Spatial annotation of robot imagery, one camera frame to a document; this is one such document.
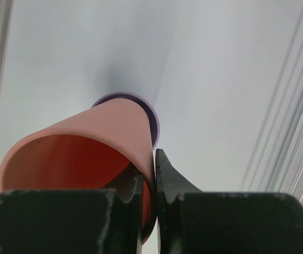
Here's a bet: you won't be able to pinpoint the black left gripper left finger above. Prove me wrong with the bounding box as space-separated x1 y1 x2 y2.
0 169 143 253

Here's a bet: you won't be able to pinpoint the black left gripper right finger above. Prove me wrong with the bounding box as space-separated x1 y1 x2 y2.
155 149 303 253

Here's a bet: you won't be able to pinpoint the pink cup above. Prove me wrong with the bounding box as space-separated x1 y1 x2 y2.
0 98 156 241

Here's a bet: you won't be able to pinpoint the purple cup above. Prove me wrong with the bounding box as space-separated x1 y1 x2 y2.
92 92 160 150

